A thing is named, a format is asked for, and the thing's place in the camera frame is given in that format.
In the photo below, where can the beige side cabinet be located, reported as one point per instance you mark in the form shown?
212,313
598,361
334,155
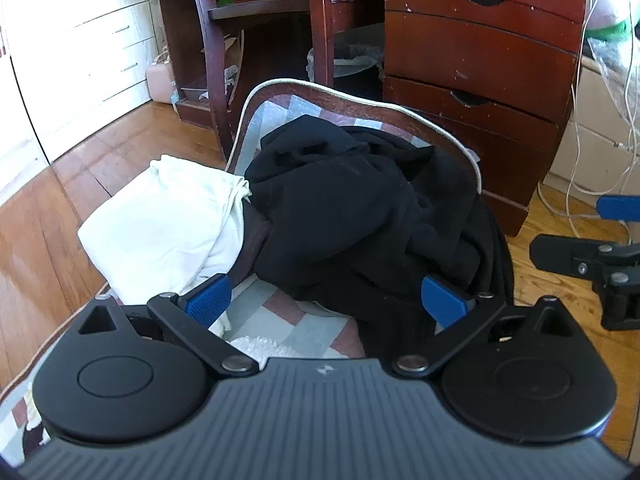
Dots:
600,160

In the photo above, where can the dark wooden desk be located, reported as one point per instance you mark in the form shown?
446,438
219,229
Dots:
500,50

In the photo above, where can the white garment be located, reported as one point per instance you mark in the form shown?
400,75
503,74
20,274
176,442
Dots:
160,220

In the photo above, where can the white fluffy towel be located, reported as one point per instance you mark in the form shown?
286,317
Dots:
255,346

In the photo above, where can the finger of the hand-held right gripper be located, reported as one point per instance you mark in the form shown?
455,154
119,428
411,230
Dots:
560,252
620,207

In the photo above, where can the trash bin with plastic liner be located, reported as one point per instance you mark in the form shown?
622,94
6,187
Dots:
350,67

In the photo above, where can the beige plastic jug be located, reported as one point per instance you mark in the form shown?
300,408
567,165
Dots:
159,80

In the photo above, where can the black garment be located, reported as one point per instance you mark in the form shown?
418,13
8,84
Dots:
350,200

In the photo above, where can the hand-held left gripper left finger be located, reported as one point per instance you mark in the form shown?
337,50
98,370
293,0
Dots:
207,301

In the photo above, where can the dark wooden chair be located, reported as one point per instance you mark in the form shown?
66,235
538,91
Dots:
215,60

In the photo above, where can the checkered mat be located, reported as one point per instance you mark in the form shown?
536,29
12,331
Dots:
280,320

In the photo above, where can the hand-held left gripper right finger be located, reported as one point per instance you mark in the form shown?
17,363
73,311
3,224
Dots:
445,302

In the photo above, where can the clear plastic bag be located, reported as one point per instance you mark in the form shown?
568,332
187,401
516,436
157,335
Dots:
612,75

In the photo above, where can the white drawer cabinet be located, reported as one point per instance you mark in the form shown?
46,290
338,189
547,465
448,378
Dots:
75,60

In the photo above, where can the dark wooden desk drawer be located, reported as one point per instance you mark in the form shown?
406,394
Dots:
425,5
450,60
500,145

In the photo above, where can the cardboard sheets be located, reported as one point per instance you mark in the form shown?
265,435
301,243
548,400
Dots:
232,60

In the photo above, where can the green plastic item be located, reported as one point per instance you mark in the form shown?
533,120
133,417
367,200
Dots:
607,31

